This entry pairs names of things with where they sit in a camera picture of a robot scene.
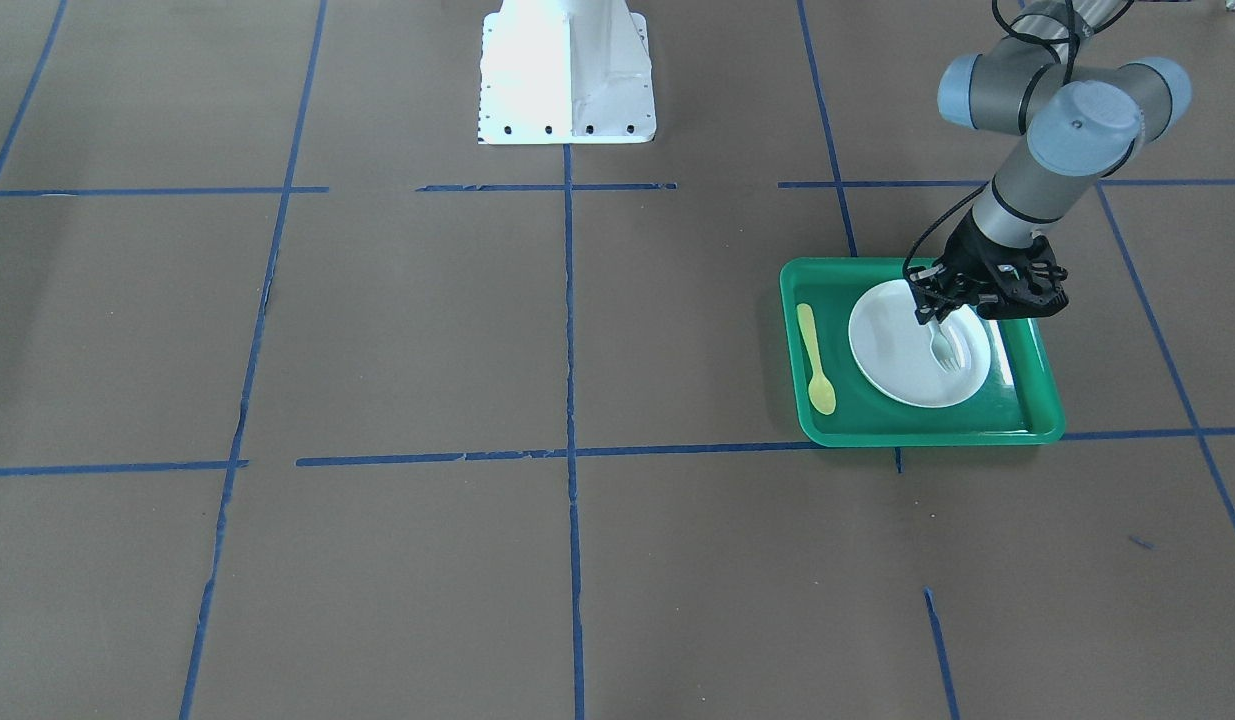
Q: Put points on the green plastic tray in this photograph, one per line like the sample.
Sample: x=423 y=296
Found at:
x=1018 y=405

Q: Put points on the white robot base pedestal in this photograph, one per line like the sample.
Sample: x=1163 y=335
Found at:
x=557 y=72

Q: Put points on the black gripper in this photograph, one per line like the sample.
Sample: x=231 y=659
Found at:
x=968 y=249

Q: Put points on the yellow plastic spoon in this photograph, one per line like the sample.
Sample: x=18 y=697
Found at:
x=821 y=392

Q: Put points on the white round plate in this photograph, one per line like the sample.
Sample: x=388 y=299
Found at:
x=894 y=352

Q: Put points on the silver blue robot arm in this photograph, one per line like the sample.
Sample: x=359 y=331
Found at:
x=1074 y=125

